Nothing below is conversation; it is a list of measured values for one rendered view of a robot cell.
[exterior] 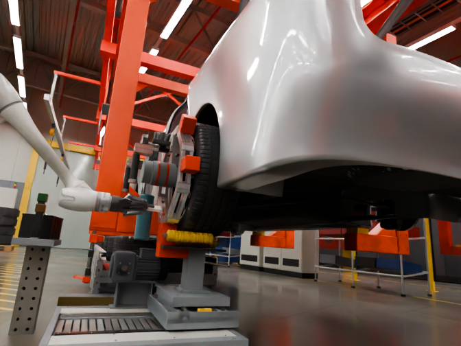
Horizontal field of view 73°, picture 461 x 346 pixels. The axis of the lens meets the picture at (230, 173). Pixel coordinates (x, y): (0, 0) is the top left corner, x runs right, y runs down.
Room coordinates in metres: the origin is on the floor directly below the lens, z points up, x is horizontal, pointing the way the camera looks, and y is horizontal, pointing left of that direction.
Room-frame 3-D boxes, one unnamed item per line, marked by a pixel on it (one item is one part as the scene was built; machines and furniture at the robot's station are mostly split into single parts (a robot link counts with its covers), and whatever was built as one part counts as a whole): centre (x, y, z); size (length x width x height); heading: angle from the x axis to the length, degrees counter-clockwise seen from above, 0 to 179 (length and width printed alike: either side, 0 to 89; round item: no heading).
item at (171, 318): (1.84, 0.17, 0.13); 0.50 x 0.36 x 0.10; 23
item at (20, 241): (1.67, 0.96, 0.44); 0.43 x 0.17 x 0.03; 23
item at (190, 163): (1.49, 0.20, 0.85); 0.09 x 0.08 x 0.07; 23
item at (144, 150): (1.54, 0.45, 0.93); 0.09 x 0.05 x 0.05; 113
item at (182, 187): (1.77, 0.33, 0.85); 0.54 x 0.07 x 0.54; 23
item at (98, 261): (3.29, 1.28, 0.28); 2.47 x 0.09 x 0.22; 23
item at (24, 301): (1.70, 0.97, 0.21); 0.10 x 0.10 x 0.42; 23
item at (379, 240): (3.06, -1.39, 0.69); 0.52 x 0.17 x 0.35; 113
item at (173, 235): (1.70, 0.19, 0.51); 0.29 x 0.06 x 0.06; 113
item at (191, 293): (1.84, 0.17, 0.32); 0.40 x 0.30 x 0.28; 23
